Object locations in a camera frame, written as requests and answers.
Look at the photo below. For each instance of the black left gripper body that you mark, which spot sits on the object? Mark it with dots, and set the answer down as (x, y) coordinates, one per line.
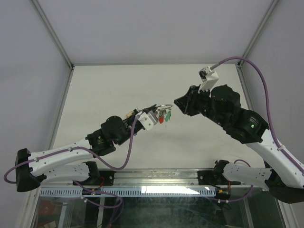
(128, 123)

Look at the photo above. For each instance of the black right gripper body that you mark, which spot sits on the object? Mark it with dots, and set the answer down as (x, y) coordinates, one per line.
(203, 102)

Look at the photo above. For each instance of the silver keys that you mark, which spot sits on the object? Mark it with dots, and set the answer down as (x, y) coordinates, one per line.
(161, 113)

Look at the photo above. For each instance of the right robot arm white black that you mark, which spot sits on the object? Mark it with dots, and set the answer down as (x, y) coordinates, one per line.
(283, 179)

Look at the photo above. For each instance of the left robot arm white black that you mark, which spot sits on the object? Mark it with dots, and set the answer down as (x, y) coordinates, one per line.
(74, 162)

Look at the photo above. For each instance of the yellow key tag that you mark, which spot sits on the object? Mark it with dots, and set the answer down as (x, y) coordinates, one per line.
(129, 114)

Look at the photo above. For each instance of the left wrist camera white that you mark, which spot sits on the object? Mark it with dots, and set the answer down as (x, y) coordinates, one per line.
(147, 120)

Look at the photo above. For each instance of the aluminium frame post right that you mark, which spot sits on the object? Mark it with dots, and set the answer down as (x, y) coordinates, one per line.
(261, 27)

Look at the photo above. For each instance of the aluminium frame post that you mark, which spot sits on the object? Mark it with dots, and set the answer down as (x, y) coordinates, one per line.
(261, 27)
(50, 30)

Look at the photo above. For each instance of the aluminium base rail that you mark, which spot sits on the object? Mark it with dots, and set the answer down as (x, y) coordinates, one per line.
(152, 177)

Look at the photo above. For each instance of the aluminium frame post left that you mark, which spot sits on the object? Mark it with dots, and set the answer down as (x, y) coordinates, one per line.
(50, 30)

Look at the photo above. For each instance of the white cable duct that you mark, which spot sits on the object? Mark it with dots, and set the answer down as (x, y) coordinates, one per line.
(145, 191)

